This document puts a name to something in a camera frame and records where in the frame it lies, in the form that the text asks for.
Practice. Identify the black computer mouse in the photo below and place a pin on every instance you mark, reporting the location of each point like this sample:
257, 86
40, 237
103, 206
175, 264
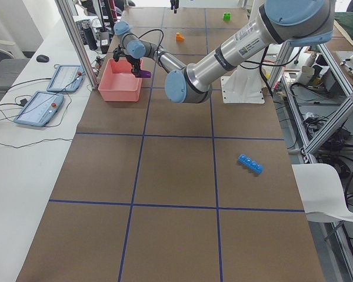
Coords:
42, 58

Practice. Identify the pink plastic box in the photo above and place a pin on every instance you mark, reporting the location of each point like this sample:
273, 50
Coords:
118, 84

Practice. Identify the green block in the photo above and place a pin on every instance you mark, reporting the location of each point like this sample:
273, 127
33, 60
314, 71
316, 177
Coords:
227, 16

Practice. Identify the orange block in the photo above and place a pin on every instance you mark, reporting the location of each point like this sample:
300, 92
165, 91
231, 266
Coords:
179, 37

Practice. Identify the black water bottle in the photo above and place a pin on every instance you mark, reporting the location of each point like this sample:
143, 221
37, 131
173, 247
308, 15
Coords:
89, 36

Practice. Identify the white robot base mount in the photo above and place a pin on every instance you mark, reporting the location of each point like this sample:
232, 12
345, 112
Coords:
242, 86

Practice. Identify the purple block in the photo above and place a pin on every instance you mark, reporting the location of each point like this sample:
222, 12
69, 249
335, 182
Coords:
144, 74

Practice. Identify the blue teach pendant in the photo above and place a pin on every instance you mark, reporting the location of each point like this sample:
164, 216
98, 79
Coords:
40, 109
67, 78

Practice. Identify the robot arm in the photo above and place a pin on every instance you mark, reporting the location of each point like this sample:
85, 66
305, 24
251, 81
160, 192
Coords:
301, 23

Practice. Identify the long blue studded block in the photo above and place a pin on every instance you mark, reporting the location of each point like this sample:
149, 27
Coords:
250, 163

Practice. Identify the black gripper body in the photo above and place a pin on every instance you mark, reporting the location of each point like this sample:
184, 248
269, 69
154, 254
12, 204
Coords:
134, 62

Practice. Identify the far blue teach pendant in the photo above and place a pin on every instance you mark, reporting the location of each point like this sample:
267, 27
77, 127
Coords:
67, 78

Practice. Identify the near blue teach pendant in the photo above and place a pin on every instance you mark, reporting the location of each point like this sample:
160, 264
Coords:
40, 109

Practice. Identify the aluminium frame rack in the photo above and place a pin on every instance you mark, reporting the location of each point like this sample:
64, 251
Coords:
318, 124

